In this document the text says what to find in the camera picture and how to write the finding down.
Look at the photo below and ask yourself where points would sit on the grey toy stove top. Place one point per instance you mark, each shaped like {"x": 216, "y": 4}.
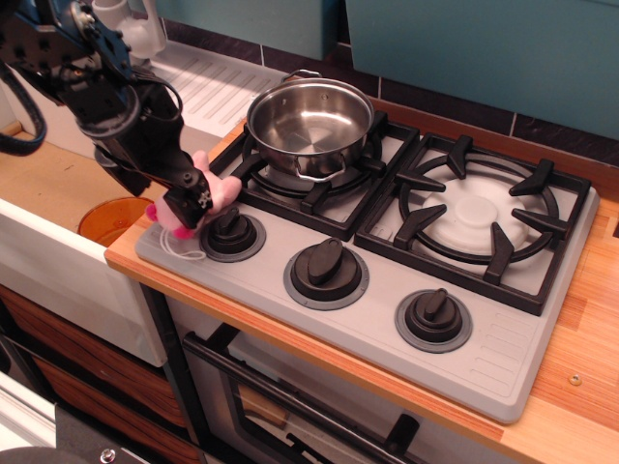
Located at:
{"x": 492, "y": 373}

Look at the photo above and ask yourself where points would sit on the white left burner cap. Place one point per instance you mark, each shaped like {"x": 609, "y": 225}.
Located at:
{"x": 288, "y": 181}

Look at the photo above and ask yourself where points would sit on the black left stove knob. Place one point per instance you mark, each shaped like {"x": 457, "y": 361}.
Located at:
{"x": 232, "y": 237}

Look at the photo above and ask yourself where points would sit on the black right stove knob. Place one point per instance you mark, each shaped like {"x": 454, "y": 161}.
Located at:
{"x": 434, "y": 321}

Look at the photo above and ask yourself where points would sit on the oven door with handle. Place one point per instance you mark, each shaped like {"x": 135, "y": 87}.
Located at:
{"x": 296, "y": 428}

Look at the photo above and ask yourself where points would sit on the white burner cap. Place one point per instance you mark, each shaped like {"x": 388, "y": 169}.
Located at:
{"x": 472, "y": 206}
{"x": 288, "y": 181}

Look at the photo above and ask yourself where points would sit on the black stove knob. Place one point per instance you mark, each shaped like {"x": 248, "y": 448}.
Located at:
{"x": 434, "y": 321}
{"x": 232, "y": 237}
{"x": 327, "y": 276}

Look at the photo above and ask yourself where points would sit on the black left burner grate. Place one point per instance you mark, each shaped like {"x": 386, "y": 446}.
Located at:
{"x": 333, "y": 211}

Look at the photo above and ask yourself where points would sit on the black right burner grate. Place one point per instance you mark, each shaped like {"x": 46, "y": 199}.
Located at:
{"x": 557, "y": 207}

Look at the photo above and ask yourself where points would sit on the black middle stove knob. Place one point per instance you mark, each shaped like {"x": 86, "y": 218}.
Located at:
{"x": 327, "y": 276}

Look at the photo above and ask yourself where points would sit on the white right burner cap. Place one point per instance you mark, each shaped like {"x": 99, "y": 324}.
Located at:
{"x": 472, "y": 206}

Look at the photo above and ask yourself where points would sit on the white toy sink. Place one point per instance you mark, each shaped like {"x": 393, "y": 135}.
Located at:
{"x": 45, "y": 195}

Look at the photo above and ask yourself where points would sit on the pink stuffed pig toy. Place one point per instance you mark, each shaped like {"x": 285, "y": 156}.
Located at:
{"x": 223, "y": 192}

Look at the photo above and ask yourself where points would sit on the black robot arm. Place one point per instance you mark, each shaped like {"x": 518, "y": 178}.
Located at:
{"x": 67, "y": 54}

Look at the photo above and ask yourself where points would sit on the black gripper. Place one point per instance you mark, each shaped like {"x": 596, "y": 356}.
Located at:
{"x": 140, "y": 144}

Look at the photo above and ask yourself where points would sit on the stainless steel pan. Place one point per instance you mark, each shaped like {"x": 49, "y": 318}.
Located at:
{"x": 310, "y": 126}

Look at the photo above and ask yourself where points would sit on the wooden drawer front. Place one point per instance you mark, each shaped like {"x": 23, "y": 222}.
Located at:
{"x": 127, "y": 397}

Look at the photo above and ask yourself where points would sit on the grey toy faucet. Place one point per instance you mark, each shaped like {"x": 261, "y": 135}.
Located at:
{"x": 145, "y": 36}

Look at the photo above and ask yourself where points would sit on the black burner grate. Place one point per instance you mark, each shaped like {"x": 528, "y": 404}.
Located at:
{"x": 557, "y": 207}
{"x": 333, "y": 211}

